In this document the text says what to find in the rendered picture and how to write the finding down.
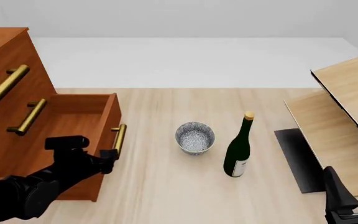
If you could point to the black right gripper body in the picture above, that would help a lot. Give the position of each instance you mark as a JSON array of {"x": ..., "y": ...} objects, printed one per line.
[{"x": 350, "y": 217}]

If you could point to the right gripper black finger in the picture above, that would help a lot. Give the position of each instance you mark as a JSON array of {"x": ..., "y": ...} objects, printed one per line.
[{"x": 337, "y": 189}]

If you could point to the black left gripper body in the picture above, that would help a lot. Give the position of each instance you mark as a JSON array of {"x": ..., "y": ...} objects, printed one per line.
[{"x": 99, "y": 164}]

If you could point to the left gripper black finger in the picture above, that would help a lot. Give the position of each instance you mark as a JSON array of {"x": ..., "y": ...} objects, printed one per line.
[{"x": 109, "y": 154}]

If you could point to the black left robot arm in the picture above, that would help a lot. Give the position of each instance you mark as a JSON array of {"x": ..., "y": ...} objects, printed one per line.
[{"x": 17, "y": 193}]

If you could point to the dark green wine bottle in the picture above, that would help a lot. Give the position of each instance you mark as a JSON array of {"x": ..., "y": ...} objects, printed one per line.
[{"x": 237, "y": 154}]

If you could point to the blue white patterned bowl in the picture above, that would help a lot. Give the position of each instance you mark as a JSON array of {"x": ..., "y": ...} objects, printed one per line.
[{"x": 194, "y": 139}]

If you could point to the pale wooden board black edged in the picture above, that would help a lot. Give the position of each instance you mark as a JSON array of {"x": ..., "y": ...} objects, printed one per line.
[{"x": 353, "y": 79}]

